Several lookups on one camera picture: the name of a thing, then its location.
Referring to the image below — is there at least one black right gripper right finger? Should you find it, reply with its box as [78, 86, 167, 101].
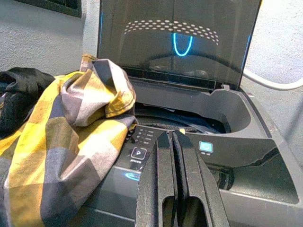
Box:
[172, 131, 230, 227]

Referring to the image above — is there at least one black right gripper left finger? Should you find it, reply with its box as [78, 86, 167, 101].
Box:
[134, 130, 178, 227]

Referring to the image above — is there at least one black framed window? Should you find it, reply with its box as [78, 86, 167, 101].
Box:
[14, 0, 82, 18]

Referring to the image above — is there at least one grey top-load washing machine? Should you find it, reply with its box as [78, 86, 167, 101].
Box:
[78, 80, 303, 227]

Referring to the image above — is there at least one yellow blue plaid shirt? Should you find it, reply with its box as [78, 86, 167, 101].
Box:
[0, 53, 138, 227]

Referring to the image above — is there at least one black garment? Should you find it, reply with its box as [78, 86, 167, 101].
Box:
[0, 67, 56, 140]

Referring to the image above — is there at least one white washer hose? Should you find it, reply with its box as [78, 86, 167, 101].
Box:
[242, 67, 303, 92]

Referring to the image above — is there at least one dark glass washer lid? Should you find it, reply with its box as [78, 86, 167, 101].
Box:
[96, 0, 263, 95]

